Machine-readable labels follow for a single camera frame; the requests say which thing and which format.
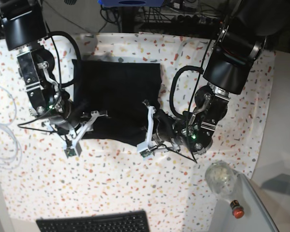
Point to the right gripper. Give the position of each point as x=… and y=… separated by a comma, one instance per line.
x=48, y=97

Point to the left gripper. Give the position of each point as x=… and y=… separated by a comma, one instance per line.
x=195, y=129

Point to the black t-shirt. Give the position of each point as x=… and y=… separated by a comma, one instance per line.
x=119, y=89

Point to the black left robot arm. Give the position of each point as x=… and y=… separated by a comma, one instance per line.
x=240, y=41

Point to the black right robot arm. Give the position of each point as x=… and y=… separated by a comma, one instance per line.
x=24, y=27

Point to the terrazzo pattern tablecloth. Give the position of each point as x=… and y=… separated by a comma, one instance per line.
x=39, y=181

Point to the black power strip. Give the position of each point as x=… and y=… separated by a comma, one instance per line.
x=195, y=19

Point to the clear jar with yellow content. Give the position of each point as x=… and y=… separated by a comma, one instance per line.
x=221, y=180

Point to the blue white device top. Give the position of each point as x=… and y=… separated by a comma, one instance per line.
x=130, y=3

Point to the black keyboard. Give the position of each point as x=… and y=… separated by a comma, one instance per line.
x=135, y=221

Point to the red emergency stop button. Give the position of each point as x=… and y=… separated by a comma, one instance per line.
x=237, y=209

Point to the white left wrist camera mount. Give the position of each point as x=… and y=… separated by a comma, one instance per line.
x=160, y=135

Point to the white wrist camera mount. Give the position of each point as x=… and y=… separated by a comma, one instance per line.
x=79, y=135
x=160, y=135

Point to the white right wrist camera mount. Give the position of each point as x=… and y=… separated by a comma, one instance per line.
x=79, y=135

